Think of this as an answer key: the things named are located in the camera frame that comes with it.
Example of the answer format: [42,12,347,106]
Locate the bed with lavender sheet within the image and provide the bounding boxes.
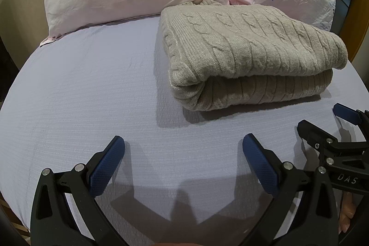
[0,14,369,246]

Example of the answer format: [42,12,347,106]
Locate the person's right hand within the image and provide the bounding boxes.
[338,193,360,235]

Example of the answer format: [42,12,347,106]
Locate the beige cable knit sweater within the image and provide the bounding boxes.
[160,0,349,112]

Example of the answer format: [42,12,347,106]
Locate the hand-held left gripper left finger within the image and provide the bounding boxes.
[30,135,128,246]

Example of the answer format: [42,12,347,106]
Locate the wooden bed frame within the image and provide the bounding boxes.
[0,195,30,235]

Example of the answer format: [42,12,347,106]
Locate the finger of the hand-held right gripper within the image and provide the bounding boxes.
[333,103,369,132]
[297,119,369,175]

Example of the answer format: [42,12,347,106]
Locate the wooden headboard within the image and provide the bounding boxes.
[331,0,369,63]

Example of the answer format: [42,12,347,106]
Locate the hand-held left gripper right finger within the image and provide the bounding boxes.
[242,133,339,246]

